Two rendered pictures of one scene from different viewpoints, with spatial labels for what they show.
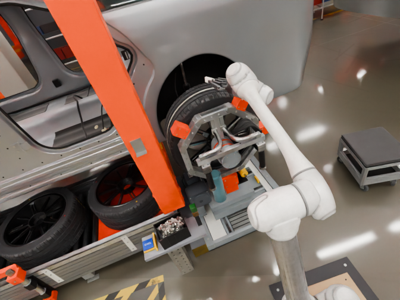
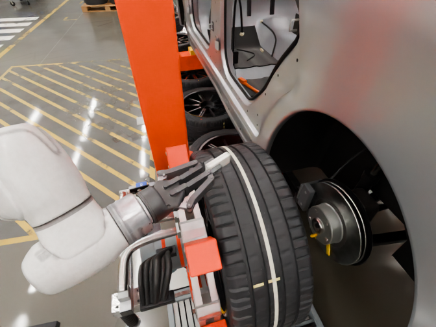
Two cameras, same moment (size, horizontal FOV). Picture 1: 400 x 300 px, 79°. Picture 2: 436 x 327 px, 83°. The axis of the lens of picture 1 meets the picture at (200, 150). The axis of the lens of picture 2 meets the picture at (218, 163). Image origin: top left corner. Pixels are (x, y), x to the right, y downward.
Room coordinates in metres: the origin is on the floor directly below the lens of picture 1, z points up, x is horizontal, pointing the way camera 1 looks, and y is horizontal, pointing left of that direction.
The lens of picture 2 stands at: (1.27, -0.61, 1.68)
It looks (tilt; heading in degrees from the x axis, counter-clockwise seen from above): 43 degrees down; 82
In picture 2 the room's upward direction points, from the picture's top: straight up
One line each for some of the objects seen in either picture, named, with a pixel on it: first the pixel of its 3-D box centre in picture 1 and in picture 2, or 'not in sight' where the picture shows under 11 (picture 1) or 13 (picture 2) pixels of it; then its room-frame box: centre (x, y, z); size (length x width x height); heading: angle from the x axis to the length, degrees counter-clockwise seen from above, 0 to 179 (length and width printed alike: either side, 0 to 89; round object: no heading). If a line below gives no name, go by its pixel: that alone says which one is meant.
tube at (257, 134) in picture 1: (238, 127); (150, 253); (1.13, -0.26, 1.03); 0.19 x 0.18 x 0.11; 7
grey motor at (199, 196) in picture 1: (195, 188); not in sight; (1.48, 0.14, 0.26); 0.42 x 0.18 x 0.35; 7
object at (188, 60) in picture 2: not in sight; (180, 52); (1.27, 2.26, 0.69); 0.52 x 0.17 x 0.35; 7
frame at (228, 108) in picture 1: (221, 144); (192, 243); (1.24, -0.14, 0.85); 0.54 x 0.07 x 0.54; 97
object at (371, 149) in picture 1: (371, 158); not in sight; (1.28, -1.38, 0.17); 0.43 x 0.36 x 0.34; 172
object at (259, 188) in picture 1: (233, 191); not in sight; (1.42, -0.18, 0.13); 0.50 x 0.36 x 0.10; 97
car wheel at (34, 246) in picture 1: (44, 225); (207, 113); (1.47, 1.47, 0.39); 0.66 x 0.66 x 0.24
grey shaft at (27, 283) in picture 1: (33, 285); not in sight; (1.00, 1.46, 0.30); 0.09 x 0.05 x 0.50; 97
